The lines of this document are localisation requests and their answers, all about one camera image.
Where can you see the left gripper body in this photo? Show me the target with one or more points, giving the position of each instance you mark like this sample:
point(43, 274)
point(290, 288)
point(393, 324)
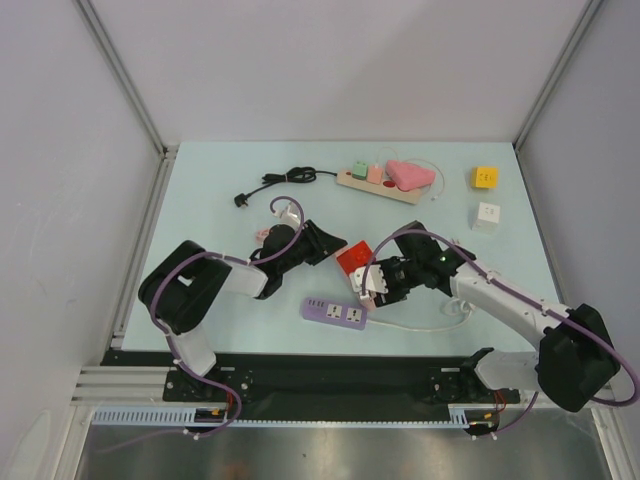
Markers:
point(310, 247)

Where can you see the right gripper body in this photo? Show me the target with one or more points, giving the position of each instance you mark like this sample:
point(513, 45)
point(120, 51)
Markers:
point(388, 282)

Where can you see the red cube socket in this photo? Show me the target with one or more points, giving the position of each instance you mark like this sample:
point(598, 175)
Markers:
point(353, 257)

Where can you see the purple power strip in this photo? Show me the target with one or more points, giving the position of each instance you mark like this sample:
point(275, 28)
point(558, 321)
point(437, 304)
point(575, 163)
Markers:
point(335, 314)

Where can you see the white cube socket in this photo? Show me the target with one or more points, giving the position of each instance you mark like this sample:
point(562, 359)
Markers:
point(487, 218)

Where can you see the yellow cube socket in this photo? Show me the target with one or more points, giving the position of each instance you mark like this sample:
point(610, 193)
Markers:
point(484, 177)

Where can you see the pink power strip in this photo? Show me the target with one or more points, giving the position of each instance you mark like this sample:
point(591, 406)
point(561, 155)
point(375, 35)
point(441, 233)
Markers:
point(367, 302)

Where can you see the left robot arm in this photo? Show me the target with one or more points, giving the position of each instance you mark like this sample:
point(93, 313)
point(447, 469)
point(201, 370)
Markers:
point(180, 291)

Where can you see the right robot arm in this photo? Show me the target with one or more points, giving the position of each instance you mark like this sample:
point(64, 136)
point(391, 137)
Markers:
point(571, 356)

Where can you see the green adapter plug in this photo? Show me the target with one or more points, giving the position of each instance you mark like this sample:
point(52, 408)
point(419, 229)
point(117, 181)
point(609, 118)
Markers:
point(359, 170)

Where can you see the orange adapter plug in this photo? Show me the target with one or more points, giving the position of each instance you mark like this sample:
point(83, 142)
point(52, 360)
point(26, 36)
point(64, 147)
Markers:
point(375, 174)

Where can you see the pink triangular socket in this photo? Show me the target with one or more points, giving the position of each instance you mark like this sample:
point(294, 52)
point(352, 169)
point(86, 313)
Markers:
point(408, 176)

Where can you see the beige power strip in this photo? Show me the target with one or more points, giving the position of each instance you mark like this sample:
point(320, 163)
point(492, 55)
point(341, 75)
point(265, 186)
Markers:
point(387, 188)

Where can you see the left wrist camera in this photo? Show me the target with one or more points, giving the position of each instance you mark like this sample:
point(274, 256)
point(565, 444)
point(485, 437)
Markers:
point(290, 215)

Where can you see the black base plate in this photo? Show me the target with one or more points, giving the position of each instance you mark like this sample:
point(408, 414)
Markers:
point(330, 388)

